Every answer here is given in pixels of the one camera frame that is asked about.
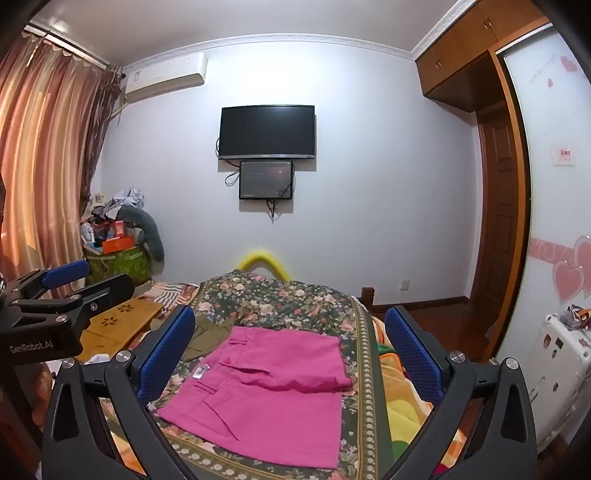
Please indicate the orange box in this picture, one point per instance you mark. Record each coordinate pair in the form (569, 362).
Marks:
(117, 244)

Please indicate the wooden door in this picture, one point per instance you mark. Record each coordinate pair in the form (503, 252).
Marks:
(496, 207)

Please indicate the pink pants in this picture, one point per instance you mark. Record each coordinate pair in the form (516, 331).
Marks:
(272, 392)

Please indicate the white label sticker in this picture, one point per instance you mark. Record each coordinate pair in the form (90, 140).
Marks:
(563, 154)

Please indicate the green patterned storage box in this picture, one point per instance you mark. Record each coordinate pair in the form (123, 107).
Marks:
(120, 265)

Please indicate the grey plush toy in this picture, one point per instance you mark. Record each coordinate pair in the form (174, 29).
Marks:
(150, 230)

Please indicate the olive green pants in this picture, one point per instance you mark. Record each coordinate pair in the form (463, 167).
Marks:
(205, 341)

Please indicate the wooden bed post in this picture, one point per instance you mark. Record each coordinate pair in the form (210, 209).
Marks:
(367, 296)

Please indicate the white appliance with stickers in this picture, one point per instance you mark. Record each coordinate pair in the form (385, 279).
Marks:
(561, 369)

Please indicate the white paper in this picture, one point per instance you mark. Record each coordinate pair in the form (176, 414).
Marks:
(98, 359)

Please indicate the pile of clothes and clutter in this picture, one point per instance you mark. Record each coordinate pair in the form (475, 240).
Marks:
(113, 203)

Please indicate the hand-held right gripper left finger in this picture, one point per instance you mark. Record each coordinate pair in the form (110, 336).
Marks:
(170, 353)

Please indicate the floral bedspread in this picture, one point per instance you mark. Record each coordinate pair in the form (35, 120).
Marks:
(286, 300)

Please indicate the black wall television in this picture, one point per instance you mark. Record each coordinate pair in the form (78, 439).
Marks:
(268, 131)

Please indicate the wooden overhead cabinet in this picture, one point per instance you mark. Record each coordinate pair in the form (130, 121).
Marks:
(461, 55)

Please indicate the white wall socket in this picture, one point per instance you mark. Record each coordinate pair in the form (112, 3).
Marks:
(404, 285)

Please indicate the white air conditioner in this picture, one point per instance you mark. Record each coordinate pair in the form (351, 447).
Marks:
(161, 76)

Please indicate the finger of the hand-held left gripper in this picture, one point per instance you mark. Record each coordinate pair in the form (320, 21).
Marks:
(67, 273)
(106, 290)

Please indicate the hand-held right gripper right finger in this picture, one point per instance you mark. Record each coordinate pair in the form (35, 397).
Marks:
(412, 353)

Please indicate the white heart-print wardrobe door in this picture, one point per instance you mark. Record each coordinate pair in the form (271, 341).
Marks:
(549, 207)

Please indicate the striped cloth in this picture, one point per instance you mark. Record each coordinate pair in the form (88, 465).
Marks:
(168, 293)

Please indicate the brown patterned curtain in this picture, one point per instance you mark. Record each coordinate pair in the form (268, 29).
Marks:
(104, 129)

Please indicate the wooden lap table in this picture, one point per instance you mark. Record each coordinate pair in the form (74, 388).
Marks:
(115, 323)

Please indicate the colourful fleece blanket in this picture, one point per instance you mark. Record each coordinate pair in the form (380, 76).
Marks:
(408, 410)

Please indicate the yellow foam tube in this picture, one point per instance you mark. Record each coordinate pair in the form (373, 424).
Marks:
(272, 263)

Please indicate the striped sheer curtain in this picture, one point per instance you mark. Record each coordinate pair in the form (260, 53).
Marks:
(44, 138)

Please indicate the small black wall monitor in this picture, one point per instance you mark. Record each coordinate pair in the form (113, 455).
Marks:
(266, 179)

